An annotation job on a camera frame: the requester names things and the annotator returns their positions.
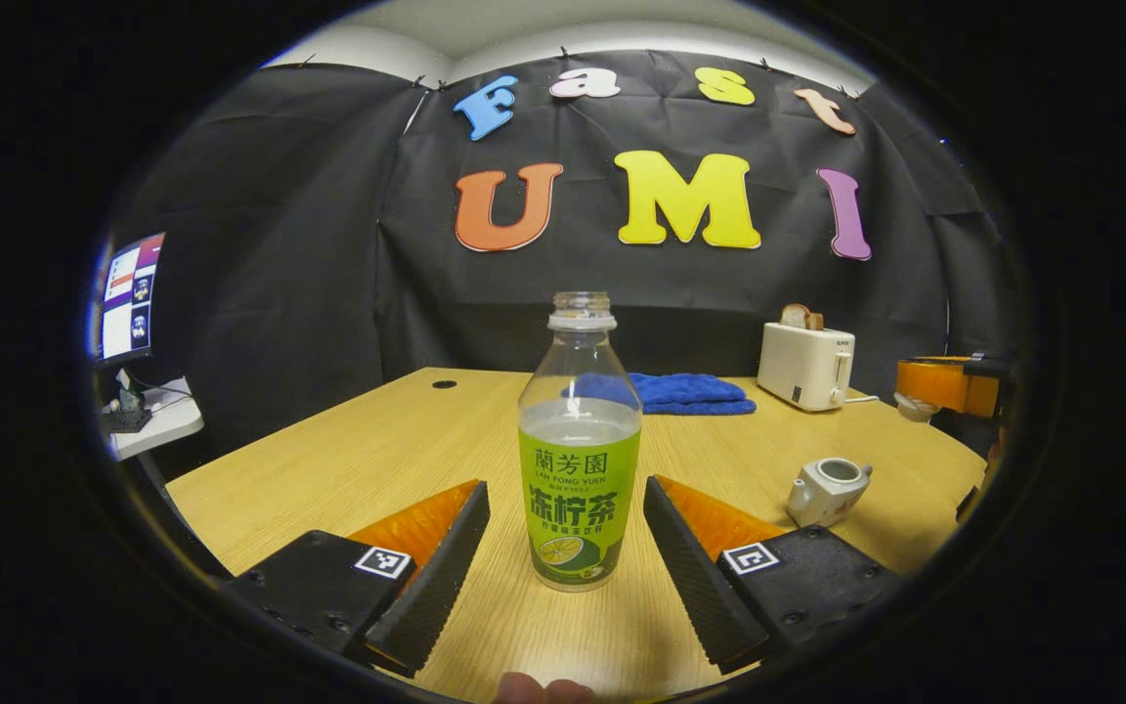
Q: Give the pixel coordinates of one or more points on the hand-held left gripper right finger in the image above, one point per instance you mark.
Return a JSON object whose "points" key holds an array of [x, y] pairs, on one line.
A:
{"points": [[690, 577]]}

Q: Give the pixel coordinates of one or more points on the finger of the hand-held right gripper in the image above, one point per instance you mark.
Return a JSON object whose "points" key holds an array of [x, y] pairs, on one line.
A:
{"points": [[944, 383]]}

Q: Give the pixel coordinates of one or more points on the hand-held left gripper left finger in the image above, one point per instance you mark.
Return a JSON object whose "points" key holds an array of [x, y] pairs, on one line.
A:
{"points": [[431, 587]]}

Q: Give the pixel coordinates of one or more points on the green label water bottle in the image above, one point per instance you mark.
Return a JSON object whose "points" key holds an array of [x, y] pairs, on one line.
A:
{"points": [[578, 489]]}

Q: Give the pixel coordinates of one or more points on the white ceramic teacup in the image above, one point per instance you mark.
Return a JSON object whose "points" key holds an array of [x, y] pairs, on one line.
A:
{"points": [[822, 494]]}

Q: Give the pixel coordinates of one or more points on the white toaster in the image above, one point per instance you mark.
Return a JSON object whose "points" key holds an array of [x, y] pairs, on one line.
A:
{"points": [[802, 367]]}

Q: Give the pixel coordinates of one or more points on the toasted bread slice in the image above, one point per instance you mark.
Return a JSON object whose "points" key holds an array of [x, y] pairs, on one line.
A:
{"points": [[801, 317]]}

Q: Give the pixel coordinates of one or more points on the blue towel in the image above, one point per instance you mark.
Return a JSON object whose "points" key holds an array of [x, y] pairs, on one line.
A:
{"points": [[690, 393]]}

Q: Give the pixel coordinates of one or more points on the white side desk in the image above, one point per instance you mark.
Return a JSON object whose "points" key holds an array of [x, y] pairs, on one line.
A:
{"points": [[172, 416]]}

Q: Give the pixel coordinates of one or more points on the computer monitor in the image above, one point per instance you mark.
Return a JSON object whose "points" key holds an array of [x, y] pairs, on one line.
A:
{"points": [[130, 298]]}

